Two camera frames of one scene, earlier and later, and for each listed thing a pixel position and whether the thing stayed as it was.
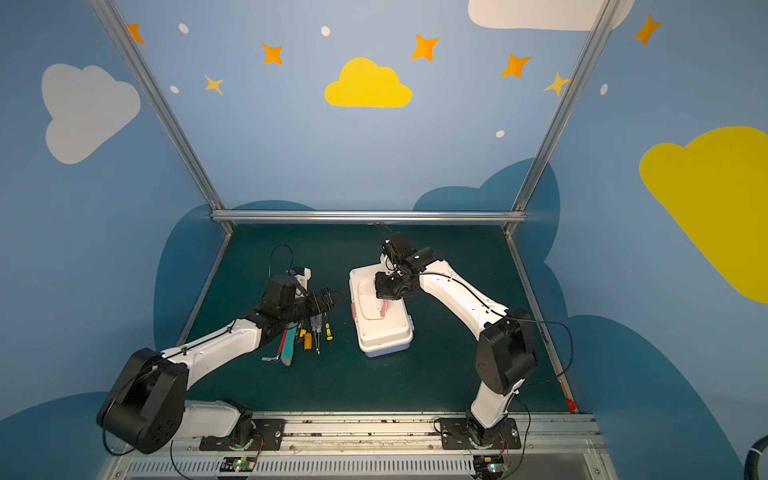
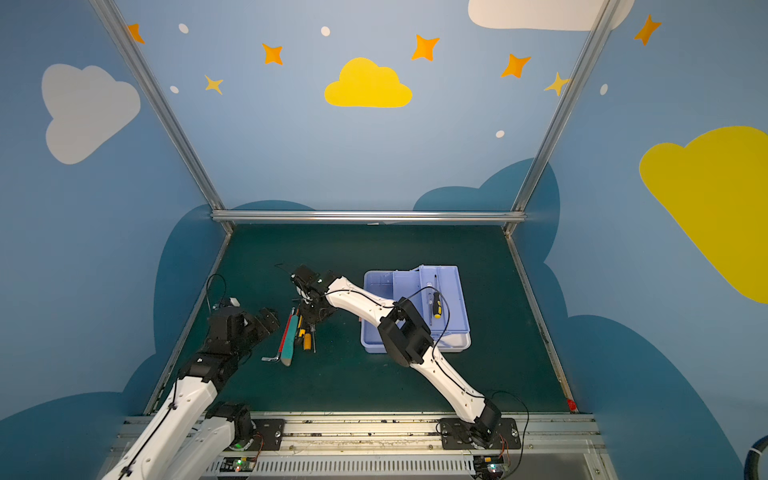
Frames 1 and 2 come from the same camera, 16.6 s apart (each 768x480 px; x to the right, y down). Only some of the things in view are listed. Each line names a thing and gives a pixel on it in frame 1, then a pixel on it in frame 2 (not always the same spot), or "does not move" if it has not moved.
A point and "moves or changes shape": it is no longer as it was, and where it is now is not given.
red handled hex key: [281, 346] does not move
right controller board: [488, 465] does not move
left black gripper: [312, 302] to [260, 323]
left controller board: [237, 464] does not move
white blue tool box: [378, 335] moves or changes shape
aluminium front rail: [383, 446] does not move
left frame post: [162, 110] does not move
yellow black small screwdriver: [328, 327] to [437, 306]
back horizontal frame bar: [371, 216] does not move
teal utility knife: [287, 353] does not move
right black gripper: [388, 283] to [308, 301]
